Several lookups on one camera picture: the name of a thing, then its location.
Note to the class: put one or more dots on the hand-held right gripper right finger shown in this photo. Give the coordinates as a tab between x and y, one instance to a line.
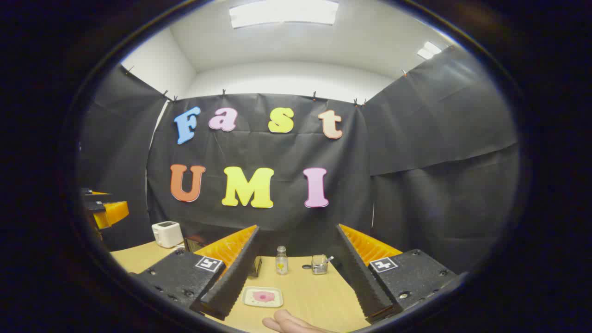
365	282

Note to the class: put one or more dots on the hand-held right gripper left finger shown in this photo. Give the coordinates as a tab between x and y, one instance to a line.
231	282

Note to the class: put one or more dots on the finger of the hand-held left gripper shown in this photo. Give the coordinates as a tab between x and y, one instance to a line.
95	196
113	212

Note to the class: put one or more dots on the cream square plate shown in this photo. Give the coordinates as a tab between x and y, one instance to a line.
249	303

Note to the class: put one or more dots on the pink ham slice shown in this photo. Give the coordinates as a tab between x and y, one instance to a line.
263	296

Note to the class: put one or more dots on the black electric oven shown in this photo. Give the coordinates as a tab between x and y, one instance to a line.
194	243

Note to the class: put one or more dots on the clear glass bottle yellow label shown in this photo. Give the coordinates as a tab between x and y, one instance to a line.
281	263

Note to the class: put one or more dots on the white toaster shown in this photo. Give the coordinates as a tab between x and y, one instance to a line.
166	235

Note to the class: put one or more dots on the black backdrop cloth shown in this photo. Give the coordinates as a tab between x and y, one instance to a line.
277	152

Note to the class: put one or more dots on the small ceiling light panel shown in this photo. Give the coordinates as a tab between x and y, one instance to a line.
429	50

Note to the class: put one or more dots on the large ceiling light panel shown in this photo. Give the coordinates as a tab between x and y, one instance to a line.
284	13

